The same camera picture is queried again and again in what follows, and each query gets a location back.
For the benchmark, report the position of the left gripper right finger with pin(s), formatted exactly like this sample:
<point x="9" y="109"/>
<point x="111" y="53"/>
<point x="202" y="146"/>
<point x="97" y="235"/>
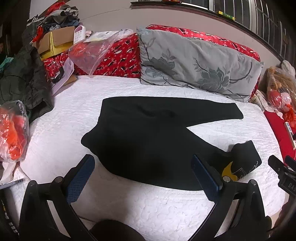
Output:
<point x="238" y="212"/>

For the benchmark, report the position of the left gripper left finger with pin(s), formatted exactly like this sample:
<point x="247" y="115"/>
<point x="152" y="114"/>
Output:
<point x="36" y="220"/>

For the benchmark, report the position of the black pants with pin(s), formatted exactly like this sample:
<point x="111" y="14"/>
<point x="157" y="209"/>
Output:
<point x="147" y="139"/>

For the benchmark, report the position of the white power strip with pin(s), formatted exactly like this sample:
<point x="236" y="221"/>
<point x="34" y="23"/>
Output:
<point x="291" y="135"/>

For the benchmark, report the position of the red blanket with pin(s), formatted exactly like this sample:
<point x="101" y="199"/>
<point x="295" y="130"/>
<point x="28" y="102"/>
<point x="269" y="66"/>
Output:
<point x="281" y="134"/>

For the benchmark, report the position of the bagged plush toys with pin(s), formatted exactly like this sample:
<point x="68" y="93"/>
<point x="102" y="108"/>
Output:
<point x="281" y="91"/>

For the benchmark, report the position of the plastic bag orange contents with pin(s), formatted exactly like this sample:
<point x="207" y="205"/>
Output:
<point x="14" y="131"/>

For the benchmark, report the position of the dark green jacket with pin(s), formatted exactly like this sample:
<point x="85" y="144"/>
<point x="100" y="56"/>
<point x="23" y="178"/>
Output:
<point x="25" y="79"/>

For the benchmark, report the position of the window with bars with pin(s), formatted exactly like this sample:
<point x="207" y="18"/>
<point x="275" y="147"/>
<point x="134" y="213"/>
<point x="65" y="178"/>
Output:
<point x="260" y="17"/>

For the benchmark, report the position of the grey floral pillow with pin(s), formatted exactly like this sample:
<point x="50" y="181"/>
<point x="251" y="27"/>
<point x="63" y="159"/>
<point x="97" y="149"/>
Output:
<point x="169" y="59"/>

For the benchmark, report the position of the clear zip bag red contents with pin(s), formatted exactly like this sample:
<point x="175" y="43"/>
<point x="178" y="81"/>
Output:
<point x="88" y="53"/>

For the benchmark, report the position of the cardboard box yellow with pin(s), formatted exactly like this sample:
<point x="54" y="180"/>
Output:
<point x="55" y="42"/>

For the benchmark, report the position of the red patterned bolster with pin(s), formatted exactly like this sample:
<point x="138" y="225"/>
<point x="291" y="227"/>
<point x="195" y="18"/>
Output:
<point x="123" y="58"/>

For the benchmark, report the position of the white bottle pink label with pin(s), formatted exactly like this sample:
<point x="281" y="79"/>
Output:
<point x="79" y="34"/>

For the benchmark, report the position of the pile of clothes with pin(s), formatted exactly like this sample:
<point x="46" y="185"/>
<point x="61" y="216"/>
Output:
<point x="58" y="16"/>

